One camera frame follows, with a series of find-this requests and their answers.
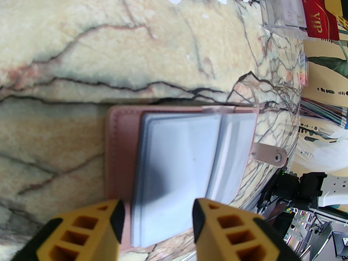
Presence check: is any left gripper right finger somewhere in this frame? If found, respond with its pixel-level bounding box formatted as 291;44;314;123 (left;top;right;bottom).
192;197;294;261

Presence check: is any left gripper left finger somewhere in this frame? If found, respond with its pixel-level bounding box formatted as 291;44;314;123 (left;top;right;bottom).
10;198;126;261

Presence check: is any red VIP card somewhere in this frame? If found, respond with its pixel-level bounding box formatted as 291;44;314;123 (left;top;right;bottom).
297;0;341;41

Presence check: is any pink leather card holder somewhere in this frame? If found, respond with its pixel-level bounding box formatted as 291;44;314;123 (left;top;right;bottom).
105;105;288;254

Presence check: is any pale VIP card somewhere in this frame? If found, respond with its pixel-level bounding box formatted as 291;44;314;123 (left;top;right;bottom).
281;0;306;30

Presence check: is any clear acrylic card stand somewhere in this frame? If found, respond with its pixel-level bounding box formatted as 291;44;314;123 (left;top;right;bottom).
256;0;313;38

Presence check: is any coloured marker pack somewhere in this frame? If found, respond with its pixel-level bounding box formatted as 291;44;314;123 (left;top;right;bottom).
297;51;309;87

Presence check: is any pencil tube with blue lid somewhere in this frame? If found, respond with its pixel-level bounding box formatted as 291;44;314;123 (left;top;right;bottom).
299;96;348;130

